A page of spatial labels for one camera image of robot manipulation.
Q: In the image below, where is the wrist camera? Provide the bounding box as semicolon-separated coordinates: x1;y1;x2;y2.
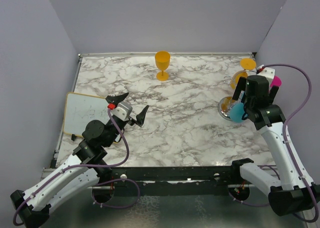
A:
256;65;276;84
107;101;133;122

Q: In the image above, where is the pink wine glass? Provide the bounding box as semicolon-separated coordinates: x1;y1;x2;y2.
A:
270;75;282;88

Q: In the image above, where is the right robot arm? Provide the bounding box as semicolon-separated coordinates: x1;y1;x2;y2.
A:
229;75;320;216

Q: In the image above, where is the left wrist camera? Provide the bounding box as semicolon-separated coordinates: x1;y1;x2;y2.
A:
107;101;133;122

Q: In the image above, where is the chrome wine glass rack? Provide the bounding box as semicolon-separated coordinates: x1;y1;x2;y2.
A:
217;70;251;120

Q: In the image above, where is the blue wine glass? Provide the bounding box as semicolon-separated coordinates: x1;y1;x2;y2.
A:
229;102;248;123

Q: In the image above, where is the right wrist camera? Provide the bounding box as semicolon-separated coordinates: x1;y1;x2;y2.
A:
256;65;276;84

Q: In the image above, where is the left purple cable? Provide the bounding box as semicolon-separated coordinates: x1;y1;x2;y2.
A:
12;107;130;226

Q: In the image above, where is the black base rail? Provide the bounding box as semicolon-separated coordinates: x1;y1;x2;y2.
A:
103;166;248;196

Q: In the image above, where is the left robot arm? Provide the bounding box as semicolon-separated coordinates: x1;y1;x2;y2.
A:
10;93;149;228

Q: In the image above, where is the small yellow-framed whiteboard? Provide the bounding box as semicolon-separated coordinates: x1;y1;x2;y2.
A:
63;92;110;141

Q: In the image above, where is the yellow wine glass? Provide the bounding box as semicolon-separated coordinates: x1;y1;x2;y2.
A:
229;58;257;90
154;51;171;82

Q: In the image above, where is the yellow wine glass on rack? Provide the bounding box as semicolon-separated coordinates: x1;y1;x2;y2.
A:
229;58;257;90

